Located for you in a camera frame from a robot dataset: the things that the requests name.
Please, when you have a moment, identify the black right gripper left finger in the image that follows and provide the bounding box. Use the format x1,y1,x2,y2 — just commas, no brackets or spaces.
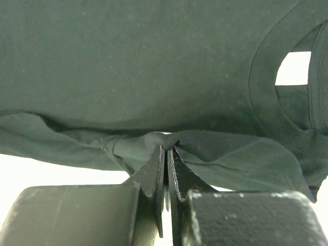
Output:
122,145,165,238

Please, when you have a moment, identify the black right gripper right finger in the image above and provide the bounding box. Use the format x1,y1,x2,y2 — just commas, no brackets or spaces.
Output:
167,148,220,245

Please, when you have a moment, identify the black t shirt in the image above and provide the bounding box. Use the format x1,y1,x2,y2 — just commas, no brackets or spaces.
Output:
1,1,327,202

